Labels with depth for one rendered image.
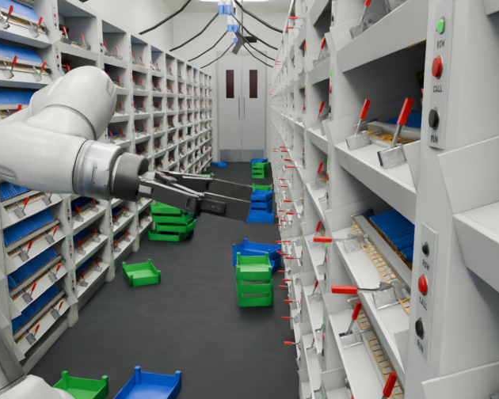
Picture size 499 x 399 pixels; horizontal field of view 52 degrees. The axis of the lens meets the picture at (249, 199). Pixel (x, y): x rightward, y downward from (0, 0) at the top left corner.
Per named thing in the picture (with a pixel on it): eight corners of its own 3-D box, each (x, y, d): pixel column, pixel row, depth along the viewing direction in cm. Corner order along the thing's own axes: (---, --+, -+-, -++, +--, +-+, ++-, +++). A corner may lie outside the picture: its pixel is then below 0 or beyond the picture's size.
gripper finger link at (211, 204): (192, 195, 74) (188, 199, 71) (226, 202, 74) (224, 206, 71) (190, 204, 74) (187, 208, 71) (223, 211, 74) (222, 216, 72)
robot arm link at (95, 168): (69, 199, 77) (108, 208, 78) (78, 141, 76) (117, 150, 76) (89, 190, 86) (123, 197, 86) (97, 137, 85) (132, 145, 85)
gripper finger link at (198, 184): (157, 195, 82) (153, 192, 83) (212, 197, 89) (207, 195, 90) (161, 171, 81) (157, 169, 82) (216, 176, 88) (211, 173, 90)
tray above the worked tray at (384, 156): (428, 236, 51) (392, 102, 48) (339, 165, 110) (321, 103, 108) (634, 175, 49) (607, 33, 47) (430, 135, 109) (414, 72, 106)
